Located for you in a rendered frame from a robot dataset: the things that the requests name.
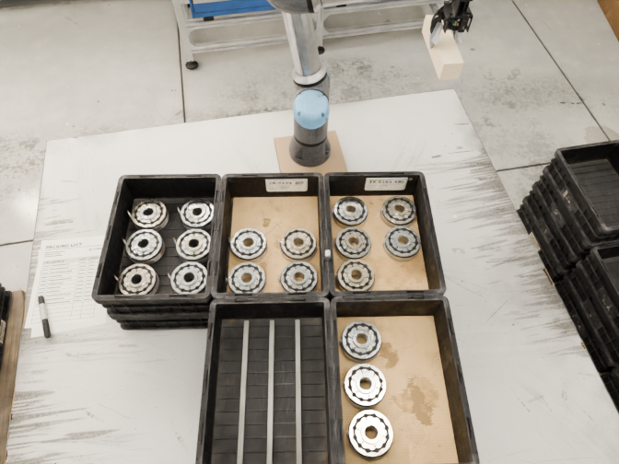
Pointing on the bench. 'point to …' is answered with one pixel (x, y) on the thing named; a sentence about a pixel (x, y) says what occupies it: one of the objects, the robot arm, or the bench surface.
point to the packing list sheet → (66, 285)
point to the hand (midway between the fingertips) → (442, 42)
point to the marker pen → (44, 317)
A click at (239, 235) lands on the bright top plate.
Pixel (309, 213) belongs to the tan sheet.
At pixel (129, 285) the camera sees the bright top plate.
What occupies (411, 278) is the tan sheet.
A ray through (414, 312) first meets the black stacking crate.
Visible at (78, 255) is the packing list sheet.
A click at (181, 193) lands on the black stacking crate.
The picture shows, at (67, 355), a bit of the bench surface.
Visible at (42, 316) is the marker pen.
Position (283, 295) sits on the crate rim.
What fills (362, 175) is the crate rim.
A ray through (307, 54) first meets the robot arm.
